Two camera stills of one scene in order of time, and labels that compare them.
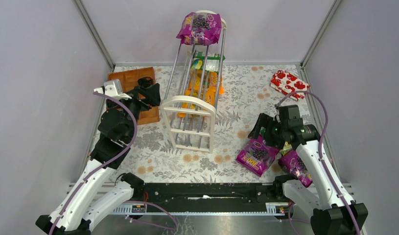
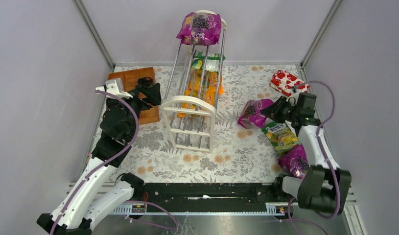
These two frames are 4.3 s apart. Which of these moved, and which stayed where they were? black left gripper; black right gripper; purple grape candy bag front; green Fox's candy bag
Moved: purple grape candy bag front; black right gripper
Stayed: green Fox's candy bag; black left gripper
